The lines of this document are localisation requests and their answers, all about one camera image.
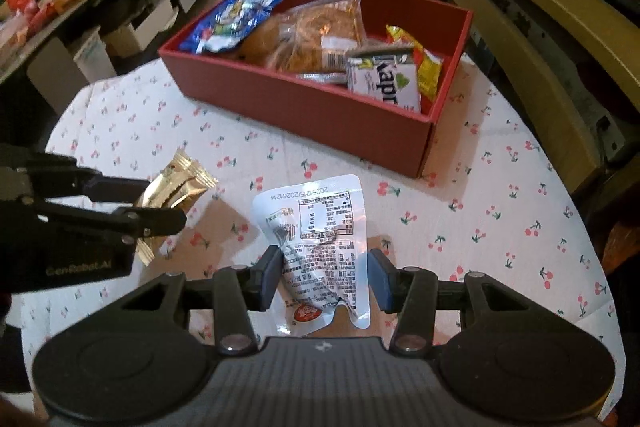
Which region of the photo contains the blue snack packet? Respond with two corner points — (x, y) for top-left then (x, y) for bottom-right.
(180, 0), (284, 54)

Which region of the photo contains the white plastic bin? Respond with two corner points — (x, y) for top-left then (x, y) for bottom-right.
(72, 27), (119, 80)

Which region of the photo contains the yellow snack packet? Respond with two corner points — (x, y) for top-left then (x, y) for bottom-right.
(385, 24), (444, 102)

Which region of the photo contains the gold snack packet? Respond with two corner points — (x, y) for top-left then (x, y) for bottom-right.
(132, 149), (219, 265)

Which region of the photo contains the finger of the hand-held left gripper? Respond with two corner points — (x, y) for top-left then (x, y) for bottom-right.
(30, 167), (152, 204)
(37, 201), (189, 240)

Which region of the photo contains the red cardboard box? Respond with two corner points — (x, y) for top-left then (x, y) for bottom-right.
(157, 0), (474, 178)

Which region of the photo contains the open cardboard box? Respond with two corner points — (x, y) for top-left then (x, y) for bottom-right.
(102, 0), (179, 58)

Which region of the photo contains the white floral tablecloth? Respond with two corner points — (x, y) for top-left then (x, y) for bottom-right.
(20, 42), (623, 427)

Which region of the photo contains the wooden television cabinet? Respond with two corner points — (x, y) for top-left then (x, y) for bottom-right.
(389, 0), (640, 258)

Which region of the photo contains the white green snack packet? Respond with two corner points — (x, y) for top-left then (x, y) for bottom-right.
(346, 47), (422, 114)

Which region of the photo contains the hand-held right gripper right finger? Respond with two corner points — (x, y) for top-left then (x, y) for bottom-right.
(369, 249), (561, 355)

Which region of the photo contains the clear bagged brown bread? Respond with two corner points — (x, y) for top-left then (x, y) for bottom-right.
(235, 0), (367, 75)

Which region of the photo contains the white printed snack pouch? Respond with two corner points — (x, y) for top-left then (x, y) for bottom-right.
(251, 174), (373, 338)

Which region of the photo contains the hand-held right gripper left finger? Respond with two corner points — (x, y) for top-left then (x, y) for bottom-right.
(90, 246), (283, 354)

